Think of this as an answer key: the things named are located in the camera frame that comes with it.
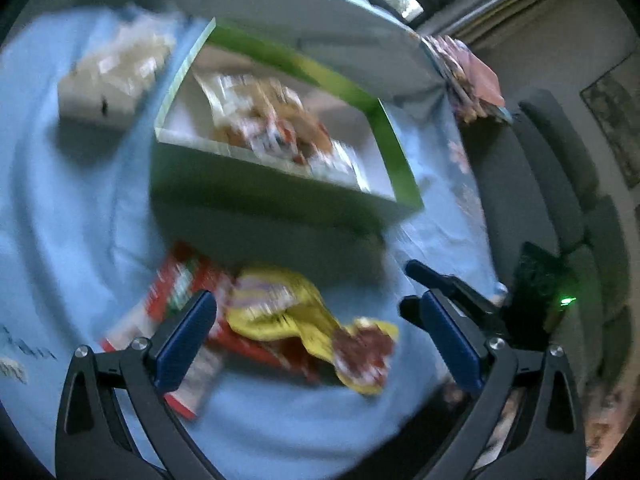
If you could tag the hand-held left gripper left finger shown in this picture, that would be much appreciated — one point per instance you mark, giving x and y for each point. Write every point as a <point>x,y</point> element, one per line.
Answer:
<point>185,340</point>

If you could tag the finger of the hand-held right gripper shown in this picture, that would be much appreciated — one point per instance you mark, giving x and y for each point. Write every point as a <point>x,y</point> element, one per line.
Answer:
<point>411,312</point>
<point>460,290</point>

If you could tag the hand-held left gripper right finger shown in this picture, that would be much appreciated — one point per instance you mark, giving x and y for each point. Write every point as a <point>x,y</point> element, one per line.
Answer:
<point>450,340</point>

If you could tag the red snack packet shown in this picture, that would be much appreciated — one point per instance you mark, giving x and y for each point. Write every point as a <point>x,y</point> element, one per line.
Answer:
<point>170,285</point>

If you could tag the yellow snack packet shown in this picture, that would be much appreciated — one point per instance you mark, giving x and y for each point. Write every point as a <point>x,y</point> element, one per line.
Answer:
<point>310,330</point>

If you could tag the green cardboard box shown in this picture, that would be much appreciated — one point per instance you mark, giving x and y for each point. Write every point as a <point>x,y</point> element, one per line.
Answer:
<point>250,195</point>

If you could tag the white blue peanut snack packet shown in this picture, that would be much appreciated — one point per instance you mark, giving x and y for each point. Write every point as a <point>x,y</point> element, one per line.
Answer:
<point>277,140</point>

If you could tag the snack packets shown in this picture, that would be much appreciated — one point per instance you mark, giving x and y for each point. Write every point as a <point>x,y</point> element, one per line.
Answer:
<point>265,100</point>

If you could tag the grey sofa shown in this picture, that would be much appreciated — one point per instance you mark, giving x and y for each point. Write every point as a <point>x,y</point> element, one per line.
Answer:
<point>550,160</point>

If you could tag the blue floral tablecloth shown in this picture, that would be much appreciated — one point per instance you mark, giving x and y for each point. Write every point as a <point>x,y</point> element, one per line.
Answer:
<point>75,210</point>

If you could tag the framed wall picture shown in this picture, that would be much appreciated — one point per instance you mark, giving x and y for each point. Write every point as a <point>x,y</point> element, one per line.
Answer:
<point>615,120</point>

